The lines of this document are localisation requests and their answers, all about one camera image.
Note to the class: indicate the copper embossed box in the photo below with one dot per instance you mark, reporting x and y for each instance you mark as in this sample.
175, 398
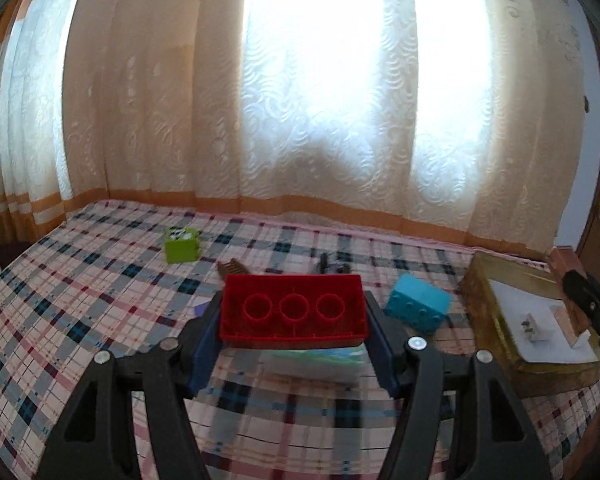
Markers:
563, 320

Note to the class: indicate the blue toy brick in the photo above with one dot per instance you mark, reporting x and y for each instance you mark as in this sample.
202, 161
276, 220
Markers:
418, 304

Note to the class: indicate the brown folding comb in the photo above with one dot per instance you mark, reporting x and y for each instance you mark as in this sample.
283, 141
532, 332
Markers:
227, 268

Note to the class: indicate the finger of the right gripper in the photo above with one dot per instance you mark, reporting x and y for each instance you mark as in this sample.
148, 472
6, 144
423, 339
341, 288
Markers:
584, 291

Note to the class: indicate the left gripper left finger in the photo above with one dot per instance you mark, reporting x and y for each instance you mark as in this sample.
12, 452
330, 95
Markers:
94, 436

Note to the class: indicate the white small box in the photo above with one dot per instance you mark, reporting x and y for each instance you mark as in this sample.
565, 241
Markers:
533, 331

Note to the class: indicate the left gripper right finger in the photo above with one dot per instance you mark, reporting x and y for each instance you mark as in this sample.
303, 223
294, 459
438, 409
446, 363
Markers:
493, 436

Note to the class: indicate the red toy brick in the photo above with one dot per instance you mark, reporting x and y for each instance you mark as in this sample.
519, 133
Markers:
293, 311

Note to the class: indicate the gold tin tray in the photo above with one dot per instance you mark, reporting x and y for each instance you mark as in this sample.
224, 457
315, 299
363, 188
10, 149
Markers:
518, 314

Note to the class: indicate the cream lace curtain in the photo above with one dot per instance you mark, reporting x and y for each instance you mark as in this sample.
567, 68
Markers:
457, 120

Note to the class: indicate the green toy cube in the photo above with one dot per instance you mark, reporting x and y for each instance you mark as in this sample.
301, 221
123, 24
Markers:
181, 245

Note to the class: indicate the dental floss pick pack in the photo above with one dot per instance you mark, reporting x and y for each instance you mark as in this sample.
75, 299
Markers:
340, 365

